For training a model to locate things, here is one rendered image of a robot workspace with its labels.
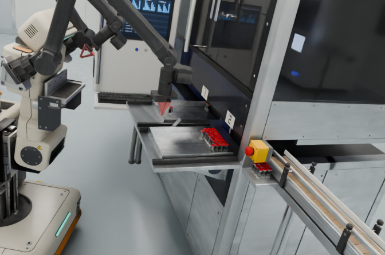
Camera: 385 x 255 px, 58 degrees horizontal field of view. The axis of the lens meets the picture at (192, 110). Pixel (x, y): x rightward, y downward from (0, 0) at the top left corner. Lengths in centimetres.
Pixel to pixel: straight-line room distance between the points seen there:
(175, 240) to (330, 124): 127
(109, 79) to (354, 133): 147
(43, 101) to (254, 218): 114
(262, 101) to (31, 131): 104
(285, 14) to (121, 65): 123
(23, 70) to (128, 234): 137
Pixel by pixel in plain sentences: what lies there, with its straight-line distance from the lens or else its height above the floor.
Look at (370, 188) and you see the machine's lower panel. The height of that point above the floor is 69.
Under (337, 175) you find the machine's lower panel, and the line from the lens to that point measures 200.
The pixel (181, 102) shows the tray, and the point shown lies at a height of 90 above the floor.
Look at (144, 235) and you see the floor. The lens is 244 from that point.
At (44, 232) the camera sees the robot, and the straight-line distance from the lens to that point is 206.
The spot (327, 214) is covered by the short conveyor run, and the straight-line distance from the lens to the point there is 140.
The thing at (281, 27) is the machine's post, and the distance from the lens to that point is 140.
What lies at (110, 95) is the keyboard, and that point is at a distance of 225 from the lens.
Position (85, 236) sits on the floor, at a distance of 242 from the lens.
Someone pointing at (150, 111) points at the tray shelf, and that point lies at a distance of 196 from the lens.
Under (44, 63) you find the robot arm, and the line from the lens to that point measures 142.
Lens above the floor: 168
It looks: 23 degrees down
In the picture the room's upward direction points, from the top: 11 degrees clockwise
